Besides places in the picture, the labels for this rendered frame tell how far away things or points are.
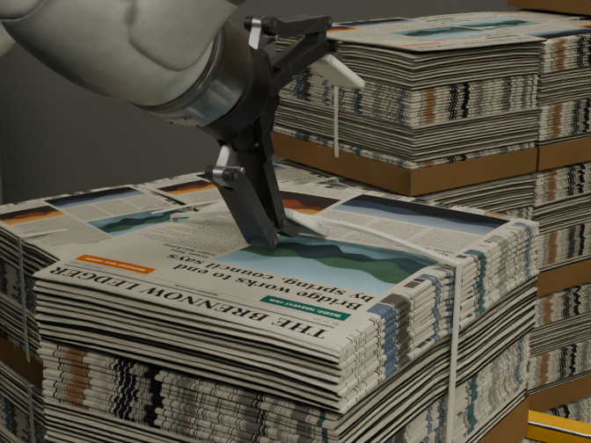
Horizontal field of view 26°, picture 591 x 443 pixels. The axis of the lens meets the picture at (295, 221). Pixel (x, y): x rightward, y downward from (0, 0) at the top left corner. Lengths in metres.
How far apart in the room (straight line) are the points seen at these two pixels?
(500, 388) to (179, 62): 0.50
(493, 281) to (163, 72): 0.40
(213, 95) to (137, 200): 1.14
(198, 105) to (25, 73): 3.68
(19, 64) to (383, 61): 2.68
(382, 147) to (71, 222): 0.51
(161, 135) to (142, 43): 3.76
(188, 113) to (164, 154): 3.68
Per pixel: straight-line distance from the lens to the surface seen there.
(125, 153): 4.60
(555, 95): 2.23
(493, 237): 1.13
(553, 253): 2.31
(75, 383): 1.06
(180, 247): 1.08
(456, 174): 2.09
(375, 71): 2.06
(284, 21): 1.04
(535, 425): 1.28
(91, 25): 0.80
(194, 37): 0.84
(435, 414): 1.08
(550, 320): 2.35
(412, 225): 1.16
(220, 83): 0.91
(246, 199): 1.01
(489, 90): 2.11
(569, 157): 2.28
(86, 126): 4.59
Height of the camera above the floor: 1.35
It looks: 16 degrees down
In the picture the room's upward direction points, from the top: straight up
